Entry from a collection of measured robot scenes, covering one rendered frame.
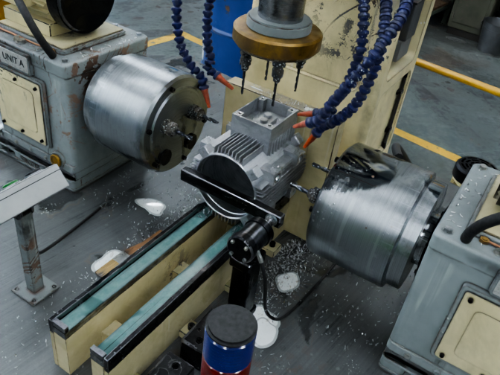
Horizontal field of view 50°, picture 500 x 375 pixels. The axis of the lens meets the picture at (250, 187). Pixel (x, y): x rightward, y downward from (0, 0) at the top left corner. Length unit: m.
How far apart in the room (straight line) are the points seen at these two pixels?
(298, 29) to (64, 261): 0.72
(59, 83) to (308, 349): 0.82
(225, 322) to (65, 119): 0.87
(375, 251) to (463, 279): 0.16
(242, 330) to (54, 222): 0.86
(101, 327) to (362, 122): 0.73
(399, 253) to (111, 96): 0.71
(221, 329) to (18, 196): 0.55
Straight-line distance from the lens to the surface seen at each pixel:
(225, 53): 3.20
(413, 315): 1.06
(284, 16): 1.06
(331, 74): 1.31
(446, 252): 0.95
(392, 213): 1.00
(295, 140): 1.23
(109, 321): 1.10
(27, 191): 1.06
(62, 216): 1.42
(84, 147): 1.44
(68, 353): 1.06
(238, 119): 1.16
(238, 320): 0.63
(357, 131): 1.32
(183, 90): 1.28
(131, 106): 1.24
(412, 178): 1.04
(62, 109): 1.38
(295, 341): 1.17
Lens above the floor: 1.70
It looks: 36 degrees down
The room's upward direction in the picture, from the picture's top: 8 degrees clockwise
